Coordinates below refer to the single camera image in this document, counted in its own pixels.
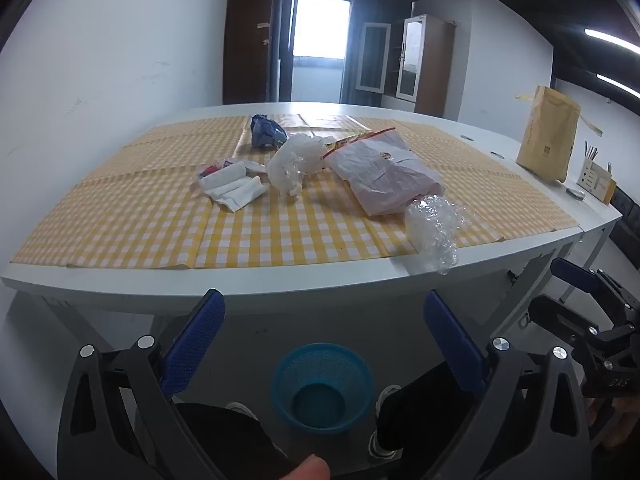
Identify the brown glass-door cabinet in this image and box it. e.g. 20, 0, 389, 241
357, 14, 457, 117

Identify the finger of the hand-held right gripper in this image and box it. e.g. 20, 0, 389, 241
550, 258, 640, 311
530, 294, 601, 356

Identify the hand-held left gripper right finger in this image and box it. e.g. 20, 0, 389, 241
421, 289, 594, 480

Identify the yellow checked tablecloth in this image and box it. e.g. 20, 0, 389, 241
10, 114, 581, 270

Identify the blue plastic mesh basket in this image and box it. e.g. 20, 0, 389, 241
270, 342, 376, 435

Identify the black sofa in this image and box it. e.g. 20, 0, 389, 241
612, 185, 640, 261

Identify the person's left white shoe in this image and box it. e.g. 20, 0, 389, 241
225, 401, 259, 422

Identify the person's white shoe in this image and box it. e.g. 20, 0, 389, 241
225, 401, 259, 422
368, 385, 402, 461

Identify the dark curtain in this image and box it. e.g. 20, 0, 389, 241
342, 0, 416, 111

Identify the person's left hand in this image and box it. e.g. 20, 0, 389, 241
286, 454, 331, 480

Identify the bright glass balcony door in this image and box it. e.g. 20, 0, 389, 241
290, 0, 352, 103

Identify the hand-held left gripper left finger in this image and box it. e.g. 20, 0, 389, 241
56, 289, 227, 480

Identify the person's right white shoe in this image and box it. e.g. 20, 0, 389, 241
368, 385, 402, 461

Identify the person's right hand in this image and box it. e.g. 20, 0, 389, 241
590, 395, 640, 451

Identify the blue wrapper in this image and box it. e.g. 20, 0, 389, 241
249, 114, 289, 150

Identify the cardboard pen holder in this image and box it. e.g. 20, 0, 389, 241
576, 142, 617, 205

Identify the brown wooden wardrobe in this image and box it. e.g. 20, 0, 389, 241
222, 0, 281, 106

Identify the ceiling strip light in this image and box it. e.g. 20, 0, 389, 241
597, 74, 640, 98
585, 28, 640, 54

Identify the clear plastic wrap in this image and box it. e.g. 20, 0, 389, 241
404, 194, 473, 276

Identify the white plastic bag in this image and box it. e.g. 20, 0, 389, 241
266, 133, 328, 200

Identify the brown paper bag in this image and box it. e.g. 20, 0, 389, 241
515, 85, 604, 184

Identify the pink zip bag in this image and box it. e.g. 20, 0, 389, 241
322, 127, 447, 217

